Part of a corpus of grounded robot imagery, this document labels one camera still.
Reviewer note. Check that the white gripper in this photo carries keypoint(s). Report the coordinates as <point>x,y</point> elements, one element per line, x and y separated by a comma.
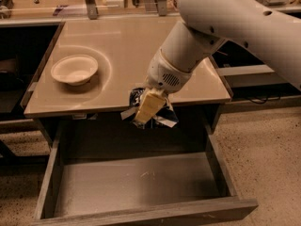
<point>165,72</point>

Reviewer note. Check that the blue chip bag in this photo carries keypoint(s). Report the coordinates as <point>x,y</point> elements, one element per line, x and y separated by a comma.
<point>166,116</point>

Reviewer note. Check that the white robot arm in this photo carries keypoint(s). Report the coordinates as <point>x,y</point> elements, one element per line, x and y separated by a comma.
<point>267,34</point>

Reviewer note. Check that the grey drawer cabinet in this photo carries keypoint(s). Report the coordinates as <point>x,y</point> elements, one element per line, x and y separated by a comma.
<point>123,48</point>

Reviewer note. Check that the open grey wooden drawer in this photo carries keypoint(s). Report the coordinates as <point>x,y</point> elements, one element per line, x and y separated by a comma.
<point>107,172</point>

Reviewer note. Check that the white paper bowl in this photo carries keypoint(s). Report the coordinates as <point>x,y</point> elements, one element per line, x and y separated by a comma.
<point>74,70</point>

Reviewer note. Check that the metal bracket post left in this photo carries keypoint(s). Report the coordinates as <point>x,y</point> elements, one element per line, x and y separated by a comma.
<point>92,11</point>

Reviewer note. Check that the metal bracket post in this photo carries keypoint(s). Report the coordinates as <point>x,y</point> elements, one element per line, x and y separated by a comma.
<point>161,5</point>
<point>92,11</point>

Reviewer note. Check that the metal bracket post middle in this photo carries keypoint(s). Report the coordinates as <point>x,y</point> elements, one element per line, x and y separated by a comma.
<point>161,5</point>

